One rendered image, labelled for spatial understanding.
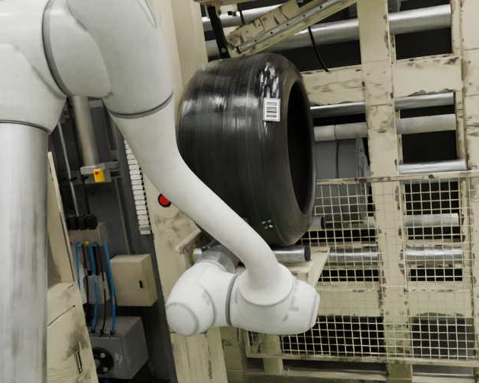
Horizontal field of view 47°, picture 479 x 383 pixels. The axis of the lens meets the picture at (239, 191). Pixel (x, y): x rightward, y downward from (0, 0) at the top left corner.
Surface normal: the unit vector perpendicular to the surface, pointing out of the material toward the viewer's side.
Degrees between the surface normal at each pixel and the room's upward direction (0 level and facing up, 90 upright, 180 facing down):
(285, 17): 90
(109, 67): 118
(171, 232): 90
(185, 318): 90
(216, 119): 63
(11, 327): 75
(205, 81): 37
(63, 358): 90
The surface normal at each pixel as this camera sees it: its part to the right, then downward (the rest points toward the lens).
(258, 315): -0.29, 0.56
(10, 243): 0.47, -0.14
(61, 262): -0.29, 0.25
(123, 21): 0.44, 0.32
